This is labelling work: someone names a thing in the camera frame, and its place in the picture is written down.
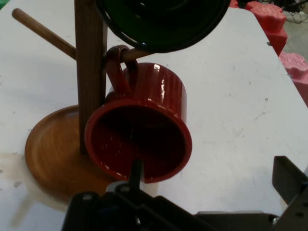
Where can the red enamel mug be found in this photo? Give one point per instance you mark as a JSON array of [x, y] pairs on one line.
[[156, 96]]

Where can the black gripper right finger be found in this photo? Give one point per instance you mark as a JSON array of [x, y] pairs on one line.
[[293, 187]]

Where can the green enamel mug white print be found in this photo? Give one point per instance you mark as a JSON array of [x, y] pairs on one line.
[[163, 24]]

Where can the brown wooden mug tree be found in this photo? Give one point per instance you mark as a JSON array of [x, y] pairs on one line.
[[89, 72]]

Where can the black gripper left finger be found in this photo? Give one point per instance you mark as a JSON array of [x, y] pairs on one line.
[[134, 207]]

